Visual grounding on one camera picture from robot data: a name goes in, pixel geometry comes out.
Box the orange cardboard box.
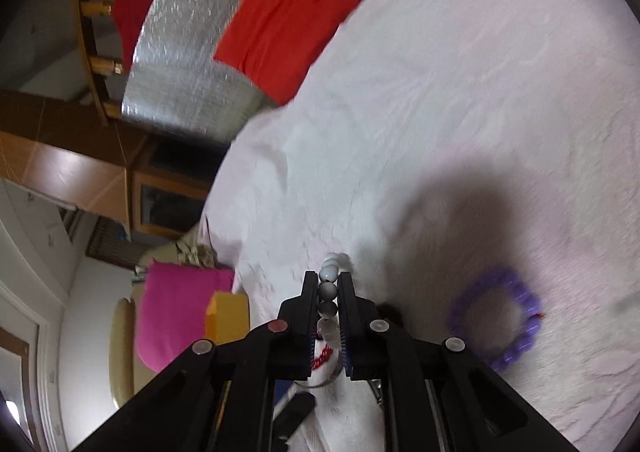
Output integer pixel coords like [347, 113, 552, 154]
[204, 291, 250, 345]

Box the patterned fabric piece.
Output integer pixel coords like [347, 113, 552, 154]
[176, 241, 217, 269]

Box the wooden railing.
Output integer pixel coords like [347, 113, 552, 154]
[74, 0, 127, 126]

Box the red pillow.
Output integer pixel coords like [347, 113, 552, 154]
[213, 0, 361, 106]

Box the beige leather sofa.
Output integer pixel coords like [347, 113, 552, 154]
[108, 225, 213, 409]

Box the purple bead bracelet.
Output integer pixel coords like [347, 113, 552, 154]
[448, 266, 545, 374]

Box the silver foil insulation panel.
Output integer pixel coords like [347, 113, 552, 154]
[120, 0, 273, 144]

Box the magenta pillow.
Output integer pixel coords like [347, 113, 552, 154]
[134, 261, 234, 373]

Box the red bead bracelet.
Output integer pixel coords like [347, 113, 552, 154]
[310, 344, 335, 372]

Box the white bead bracelet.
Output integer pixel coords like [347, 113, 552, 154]
[316, 251, 354, 338]

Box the wooden cabinet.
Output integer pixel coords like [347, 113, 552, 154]
[1, 90, 212, 238]

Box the white textured bed blanket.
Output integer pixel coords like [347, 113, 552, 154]
[200, 0, 639, 451]

